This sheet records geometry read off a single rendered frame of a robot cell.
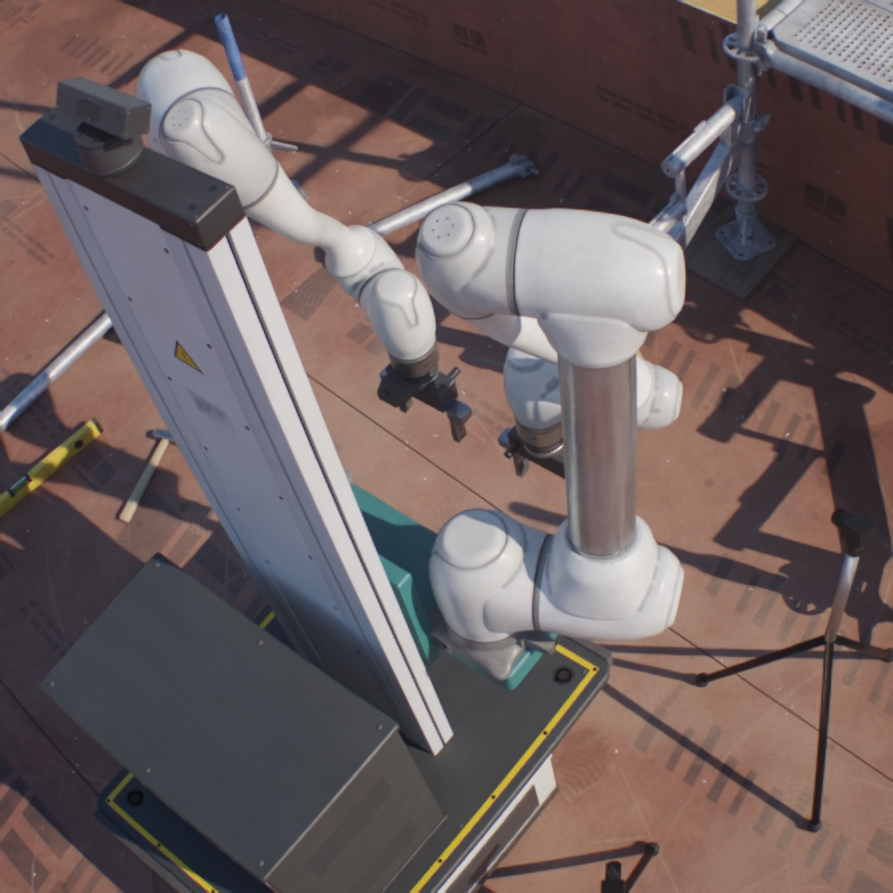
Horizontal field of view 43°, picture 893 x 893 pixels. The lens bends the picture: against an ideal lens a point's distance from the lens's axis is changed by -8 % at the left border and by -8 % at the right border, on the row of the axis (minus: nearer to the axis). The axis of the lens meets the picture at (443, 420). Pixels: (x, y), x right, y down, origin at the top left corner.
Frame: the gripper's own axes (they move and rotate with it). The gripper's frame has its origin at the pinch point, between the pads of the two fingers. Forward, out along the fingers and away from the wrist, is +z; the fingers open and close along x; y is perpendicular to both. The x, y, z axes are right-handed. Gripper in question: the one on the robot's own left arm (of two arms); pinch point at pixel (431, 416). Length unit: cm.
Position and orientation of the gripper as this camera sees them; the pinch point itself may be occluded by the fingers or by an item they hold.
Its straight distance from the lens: 238.2
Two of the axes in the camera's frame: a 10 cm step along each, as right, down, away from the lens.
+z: 1.6, 5.8, 8.0
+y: 6.1, -6.9, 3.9
